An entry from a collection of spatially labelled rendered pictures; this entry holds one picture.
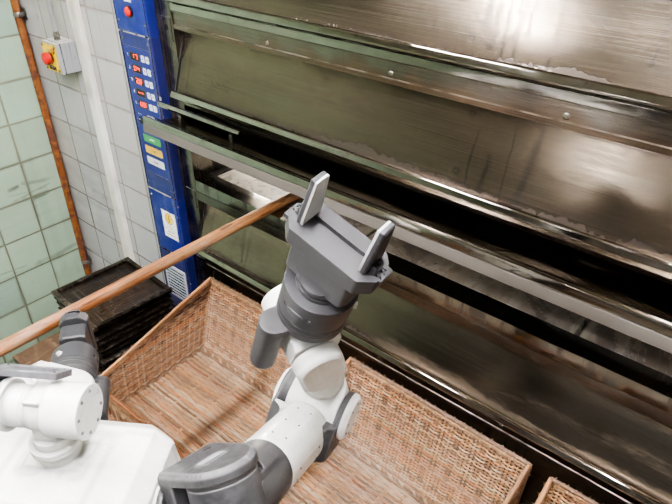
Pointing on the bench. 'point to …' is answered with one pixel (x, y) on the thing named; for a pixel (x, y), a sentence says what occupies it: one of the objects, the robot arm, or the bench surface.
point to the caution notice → (170, 225)
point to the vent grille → (177, 282)
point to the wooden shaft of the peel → (141, 274)
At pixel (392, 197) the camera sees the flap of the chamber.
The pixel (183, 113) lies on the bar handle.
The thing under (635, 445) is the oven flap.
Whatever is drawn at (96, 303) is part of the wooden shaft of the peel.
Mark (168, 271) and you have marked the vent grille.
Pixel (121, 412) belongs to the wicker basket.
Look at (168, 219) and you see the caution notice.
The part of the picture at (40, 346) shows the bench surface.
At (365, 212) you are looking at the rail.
